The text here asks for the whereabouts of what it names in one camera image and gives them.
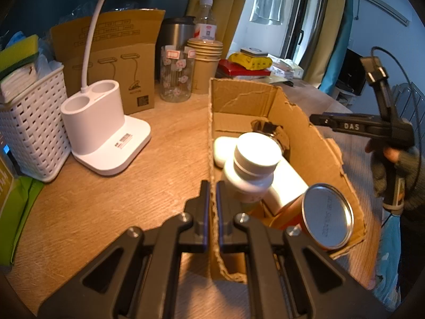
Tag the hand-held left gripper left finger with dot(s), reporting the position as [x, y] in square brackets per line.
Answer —
[206, 206]

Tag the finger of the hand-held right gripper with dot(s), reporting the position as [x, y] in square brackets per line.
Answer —
[323, 119]

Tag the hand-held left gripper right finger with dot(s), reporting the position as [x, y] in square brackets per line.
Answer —
[219, 206]

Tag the white bottle with white cap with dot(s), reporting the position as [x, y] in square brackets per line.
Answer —
[252, 162]

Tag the white earbud case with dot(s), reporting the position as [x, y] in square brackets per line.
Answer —
[224, 151]

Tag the white power bank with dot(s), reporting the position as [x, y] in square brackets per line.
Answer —
[289, 182]

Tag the tin can with silver lid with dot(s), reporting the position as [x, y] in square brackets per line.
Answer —
[327, 216]

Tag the person's right hand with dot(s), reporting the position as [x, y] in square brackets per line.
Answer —
[406, 169]

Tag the small black object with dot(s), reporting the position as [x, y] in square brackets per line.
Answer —
[288, 83]

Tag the pile of white papers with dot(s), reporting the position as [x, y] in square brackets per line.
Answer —
[285, 66]

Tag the blue curtain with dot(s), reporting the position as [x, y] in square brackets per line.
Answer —
[335, 40]

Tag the yellow packet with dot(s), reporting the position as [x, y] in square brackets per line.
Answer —
[249, 61]

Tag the small white gadget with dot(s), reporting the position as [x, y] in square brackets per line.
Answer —
[254, 51]

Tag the red book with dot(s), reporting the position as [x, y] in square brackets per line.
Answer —
[239, 69]

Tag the white air conditioner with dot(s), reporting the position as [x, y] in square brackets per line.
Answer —
[385, 5]

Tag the white desk lamp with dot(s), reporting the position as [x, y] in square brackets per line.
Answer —
[103, 133]

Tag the stack of paper cups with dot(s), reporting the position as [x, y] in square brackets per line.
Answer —
[206, 69]

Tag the floral glass jar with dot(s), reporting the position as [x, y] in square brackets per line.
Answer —
[176, 73]

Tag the clear water bottle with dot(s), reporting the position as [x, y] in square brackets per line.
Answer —
[206, 23]

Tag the steel thermos mug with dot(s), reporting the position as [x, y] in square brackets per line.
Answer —
[176, 31]

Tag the printed brown cardboard box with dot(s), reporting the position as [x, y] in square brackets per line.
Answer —
[132, 46]

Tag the white plastic basket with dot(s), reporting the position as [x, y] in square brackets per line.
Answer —
[36, 129]

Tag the green packet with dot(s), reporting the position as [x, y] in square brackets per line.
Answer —
[16, 212]

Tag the white tissue pack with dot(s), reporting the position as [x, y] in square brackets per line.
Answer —
[16, 81]

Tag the yellow green sponge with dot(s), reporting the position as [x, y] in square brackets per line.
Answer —
[16, 53]

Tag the black window frame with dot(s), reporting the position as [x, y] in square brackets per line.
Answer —
[298, 13]

